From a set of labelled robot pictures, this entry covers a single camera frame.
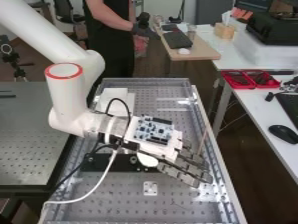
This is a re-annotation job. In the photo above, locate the black case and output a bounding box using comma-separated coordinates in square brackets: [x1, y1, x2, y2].
[245, 0, 298, 46]

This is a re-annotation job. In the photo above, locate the white desk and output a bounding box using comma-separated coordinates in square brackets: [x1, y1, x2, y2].
[212, 74, 298, 186]
[194, 23, 298, 72]

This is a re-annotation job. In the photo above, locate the black chair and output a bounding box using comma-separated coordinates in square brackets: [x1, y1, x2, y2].
[52, 0, 88, 26]

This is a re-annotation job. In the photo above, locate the black mouse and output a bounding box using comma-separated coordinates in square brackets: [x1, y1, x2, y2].
[267, 124, 298, 145]

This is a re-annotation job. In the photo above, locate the white mouse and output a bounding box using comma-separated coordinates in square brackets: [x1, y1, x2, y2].
[177, 47, 193, 56]

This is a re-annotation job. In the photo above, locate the white cable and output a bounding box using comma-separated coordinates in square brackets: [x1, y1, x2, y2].
[41, 148, 121, 206]

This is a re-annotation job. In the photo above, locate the person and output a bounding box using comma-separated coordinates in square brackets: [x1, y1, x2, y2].
[81, 0, 157, 80]

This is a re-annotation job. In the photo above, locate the black cable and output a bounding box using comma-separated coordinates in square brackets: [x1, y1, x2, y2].
[104, 97, 134, 130]
[49, 141, 120, 198]

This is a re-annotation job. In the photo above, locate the wooden desk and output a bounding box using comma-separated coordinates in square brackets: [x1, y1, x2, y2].
[156, 23, 224, 101]

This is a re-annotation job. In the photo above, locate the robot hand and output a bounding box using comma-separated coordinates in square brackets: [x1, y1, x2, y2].
[122, 114, 216, 190]

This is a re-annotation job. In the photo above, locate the clear box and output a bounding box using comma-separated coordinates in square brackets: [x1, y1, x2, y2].
[39, 77, 249, 224]

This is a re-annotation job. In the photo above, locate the black tripod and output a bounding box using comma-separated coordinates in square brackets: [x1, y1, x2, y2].
[0, 34, 31, 83]

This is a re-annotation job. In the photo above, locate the small white holder block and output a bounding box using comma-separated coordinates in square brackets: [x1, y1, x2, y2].
[141, 180, 160, 197]

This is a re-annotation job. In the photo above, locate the black keyboard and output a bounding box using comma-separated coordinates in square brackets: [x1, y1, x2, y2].
[274, 92, 298, 132]
[162, 30, 196, 50]

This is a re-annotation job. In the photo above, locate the black plate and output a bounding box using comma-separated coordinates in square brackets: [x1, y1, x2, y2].
[79, 152, 180, 173]

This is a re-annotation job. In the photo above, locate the red tray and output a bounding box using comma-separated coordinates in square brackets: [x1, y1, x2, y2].
[246, 69, 282, 89]
[220, 69, 258, 90]

